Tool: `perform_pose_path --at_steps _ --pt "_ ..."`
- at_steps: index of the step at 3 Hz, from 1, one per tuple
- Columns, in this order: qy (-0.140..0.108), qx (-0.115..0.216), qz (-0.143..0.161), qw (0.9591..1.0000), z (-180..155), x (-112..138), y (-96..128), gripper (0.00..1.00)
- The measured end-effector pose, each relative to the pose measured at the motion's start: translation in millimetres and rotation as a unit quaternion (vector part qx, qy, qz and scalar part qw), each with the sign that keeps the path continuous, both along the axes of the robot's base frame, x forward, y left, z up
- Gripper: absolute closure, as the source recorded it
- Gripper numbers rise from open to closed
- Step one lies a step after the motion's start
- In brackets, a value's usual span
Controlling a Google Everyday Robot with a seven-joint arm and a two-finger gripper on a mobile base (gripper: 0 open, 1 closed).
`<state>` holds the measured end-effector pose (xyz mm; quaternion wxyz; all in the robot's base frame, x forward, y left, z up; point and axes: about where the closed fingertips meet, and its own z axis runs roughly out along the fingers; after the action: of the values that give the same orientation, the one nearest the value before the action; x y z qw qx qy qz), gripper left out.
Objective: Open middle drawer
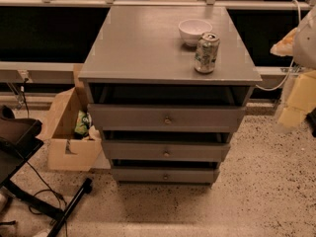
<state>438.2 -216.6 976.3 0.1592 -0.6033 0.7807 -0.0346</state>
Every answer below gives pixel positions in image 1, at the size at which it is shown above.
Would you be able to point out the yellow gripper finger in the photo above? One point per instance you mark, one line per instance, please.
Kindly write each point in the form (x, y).
(300, 102)

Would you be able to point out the grey drawer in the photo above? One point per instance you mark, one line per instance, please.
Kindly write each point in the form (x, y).
(166, 118)
(165, 151)
(165, 175)

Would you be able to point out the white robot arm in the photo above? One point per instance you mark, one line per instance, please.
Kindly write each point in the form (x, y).
(300, 43)

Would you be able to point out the grey drawer cabinet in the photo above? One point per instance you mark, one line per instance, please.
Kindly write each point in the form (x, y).
(139, 58)

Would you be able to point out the grey top drawer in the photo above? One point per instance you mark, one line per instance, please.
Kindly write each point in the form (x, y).
(166, 118)

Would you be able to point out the grey bottom drawer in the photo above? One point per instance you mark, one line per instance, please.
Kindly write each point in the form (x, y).
(165, 175)

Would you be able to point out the open cardboard box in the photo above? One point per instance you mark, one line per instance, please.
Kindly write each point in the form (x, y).
(65, 151)

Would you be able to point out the green and white soda can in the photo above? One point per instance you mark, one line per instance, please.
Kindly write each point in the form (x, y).
(206, 53)

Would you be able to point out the white ceramic bowl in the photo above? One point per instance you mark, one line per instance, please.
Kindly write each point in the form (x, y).
(190, 30)

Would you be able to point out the green snack bag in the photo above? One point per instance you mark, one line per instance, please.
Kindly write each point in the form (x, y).
(83, 124)

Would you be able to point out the black stand with legs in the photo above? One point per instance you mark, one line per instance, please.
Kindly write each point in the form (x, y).
(18, 143)

